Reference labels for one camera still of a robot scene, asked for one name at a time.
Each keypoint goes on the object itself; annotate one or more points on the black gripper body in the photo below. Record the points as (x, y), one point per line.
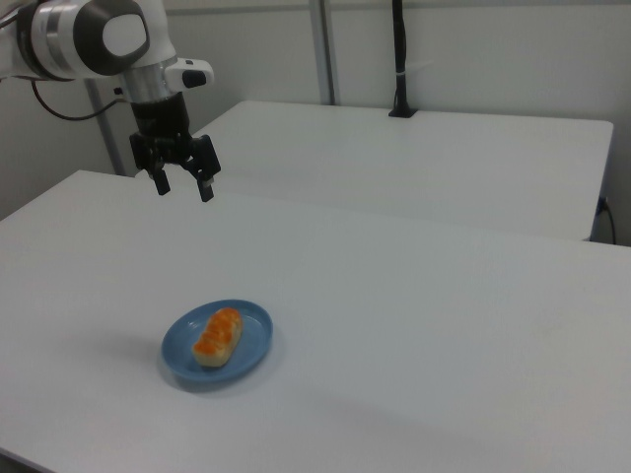
(160, 123)

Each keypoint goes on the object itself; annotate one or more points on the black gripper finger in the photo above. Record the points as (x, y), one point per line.
(206, 162)
(157, 172)

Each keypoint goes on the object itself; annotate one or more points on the bread with orange glaze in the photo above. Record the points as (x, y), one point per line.
(218, 337)

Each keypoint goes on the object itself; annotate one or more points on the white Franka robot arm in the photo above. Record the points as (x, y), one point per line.
(59, 34)

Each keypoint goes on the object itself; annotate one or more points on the blue round plate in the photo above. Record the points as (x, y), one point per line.
(251, 345)

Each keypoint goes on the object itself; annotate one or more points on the white side table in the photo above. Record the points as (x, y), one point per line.
(394, 162)

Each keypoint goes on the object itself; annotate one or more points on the grey partition post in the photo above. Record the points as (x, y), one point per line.
(325, 49)
(106, 138)

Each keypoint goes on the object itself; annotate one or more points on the black camera pole with base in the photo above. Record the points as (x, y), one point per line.
(400, 49)

